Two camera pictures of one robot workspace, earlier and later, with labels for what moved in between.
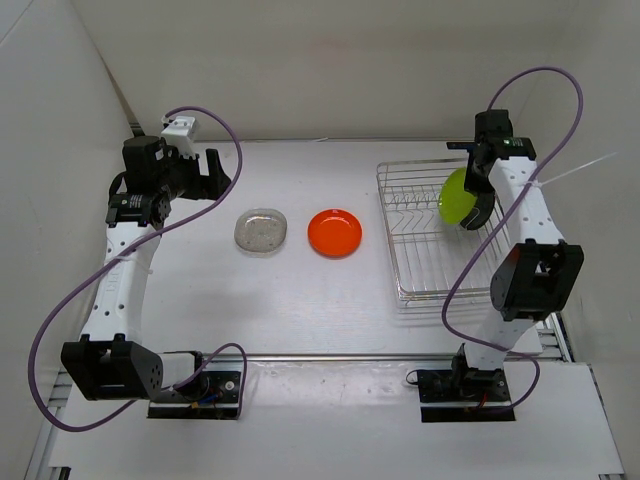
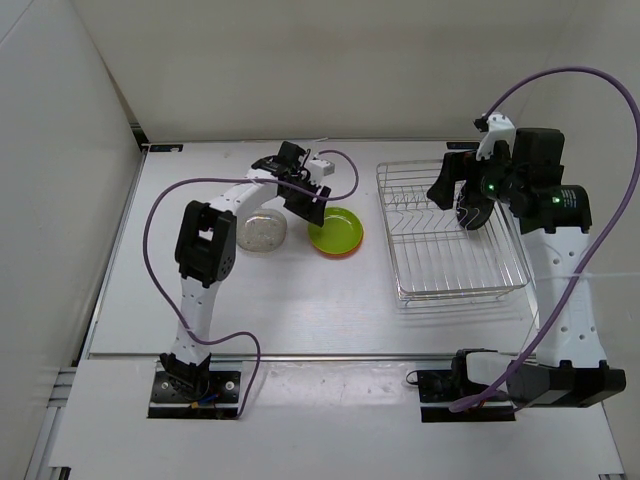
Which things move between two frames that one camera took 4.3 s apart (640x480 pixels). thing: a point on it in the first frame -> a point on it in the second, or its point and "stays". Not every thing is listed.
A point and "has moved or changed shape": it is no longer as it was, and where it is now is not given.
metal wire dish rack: x=428 y=251 stays
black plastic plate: x=481 y=212 stays
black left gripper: x=204 y=185 -> x=309 y=210
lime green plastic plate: x=454 y=200 has moved or changed shape
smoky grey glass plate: x=260 y=232 stays
